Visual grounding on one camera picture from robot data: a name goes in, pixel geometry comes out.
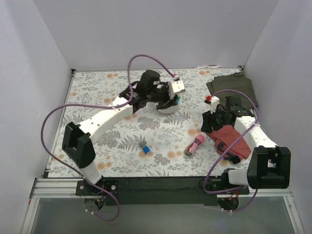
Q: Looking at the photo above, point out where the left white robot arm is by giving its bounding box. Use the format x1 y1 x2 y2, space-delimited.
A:
62 70 185 195

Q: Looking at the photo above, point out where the red cloth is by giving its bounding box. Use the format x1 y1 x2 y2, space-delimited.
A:
207 125 251 164

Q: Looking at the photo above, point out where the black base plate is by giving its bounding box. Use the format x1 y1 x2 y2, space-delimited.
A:
75 176 239 206

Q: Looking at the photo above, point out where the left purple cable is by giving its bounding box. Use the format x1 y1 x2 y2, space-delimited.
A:
40 54 178 222

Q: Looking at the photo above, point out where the blue and grey cap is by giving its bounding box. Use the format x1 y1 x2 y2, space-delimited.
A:
139 140 151 154

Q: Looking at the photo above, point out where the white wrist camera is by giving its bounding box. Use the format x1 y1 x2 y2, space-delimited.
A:
168 76 185 96
205 96 219 113

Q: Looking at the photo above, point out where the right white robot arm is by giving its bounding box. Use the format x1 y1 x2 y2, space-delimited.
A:
201 96 291 194

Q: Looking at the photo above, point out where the purple cable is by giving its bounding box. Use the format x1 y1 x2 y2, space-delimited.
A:
202 89 259 213
40 54 178 222

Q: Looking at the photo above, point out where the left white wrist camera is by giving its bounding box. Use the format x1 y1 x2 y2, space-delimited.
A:
168 76 185 96

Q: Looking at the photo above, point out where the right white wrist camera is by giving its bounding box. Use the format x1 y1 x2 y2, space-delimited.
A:
205 96 219 113

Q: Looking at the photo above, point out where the white round compartment organizer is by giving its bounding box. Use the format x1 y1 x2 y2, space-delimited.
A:
157 101 180 115

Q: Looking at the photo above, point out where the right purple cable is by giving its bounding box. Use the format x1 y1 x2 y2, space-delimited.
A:
202 89 259 213

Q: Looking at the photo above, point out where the dark green cloth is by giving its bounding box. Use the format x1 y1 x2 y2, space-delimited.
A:
206 72 258 109

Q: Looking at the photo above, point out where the aluminium frame rail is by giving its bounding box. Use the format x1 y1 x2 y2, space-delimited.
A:
21 176 304 234

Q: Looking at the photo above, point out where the floral patterned mat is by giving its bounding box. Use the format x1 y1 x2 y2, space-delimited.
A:
46 68 238 178

